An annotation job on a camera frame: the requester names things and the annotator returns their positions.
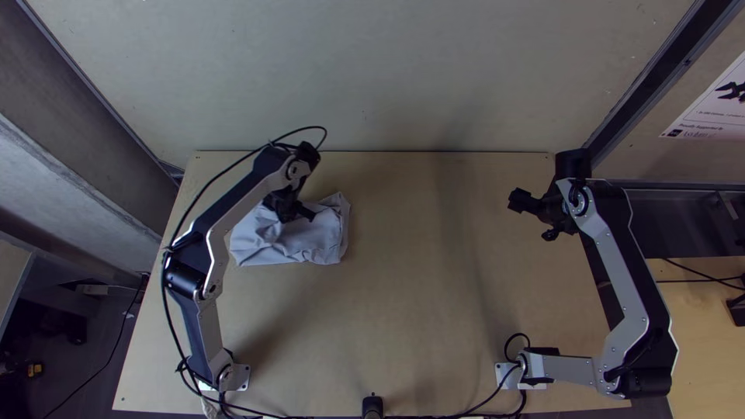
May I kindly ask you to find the white printed poster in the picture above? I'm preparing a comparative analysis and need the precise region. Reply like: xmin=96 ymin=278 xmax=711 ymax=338
xmin=659 ymin=50 xmax=745 ymax=143

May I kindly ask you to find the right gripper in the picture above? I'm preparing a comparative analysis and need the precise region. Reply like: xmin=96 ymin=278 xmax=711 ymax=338
xmin=507 ymin=186 xmax=567 ymax=243

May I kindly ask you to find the light grey t-shirt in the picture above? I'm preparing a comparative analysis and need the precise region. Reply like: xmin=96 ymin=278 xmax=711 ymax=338
xmin=230 ymin=192 xmax=352 ymax=268

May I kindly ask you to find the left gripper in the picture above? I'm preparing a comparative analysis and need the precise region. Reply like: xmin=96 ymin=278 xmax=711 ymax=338
xmin=262 ymin=187 xmax=318 ymax=224

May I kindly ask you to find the black metal frame beam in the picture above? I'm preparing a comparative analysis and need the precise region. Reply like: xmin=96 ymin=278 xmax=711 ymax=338
xmin=581 ymin=0 xmax=745 ymax=168

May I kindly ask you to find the black cable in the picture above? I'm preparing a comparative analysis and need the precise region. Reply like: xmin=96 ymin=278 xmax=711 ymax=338
xmin=656 ymin=258 xmax=745 ymax=292
xmin=41 ymin=278 xmax=145 ymax=419
xmin=407 ymin=332 xmax=532 ymax=419
xmin=159 ymin=125 xmax=329 ymax=419

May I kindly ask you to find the pale wooden desk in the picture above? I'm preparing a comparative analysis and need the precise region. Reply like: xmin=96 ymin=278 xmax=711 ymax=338
xmin=646 ymin=258 xmax=745 ymax=419

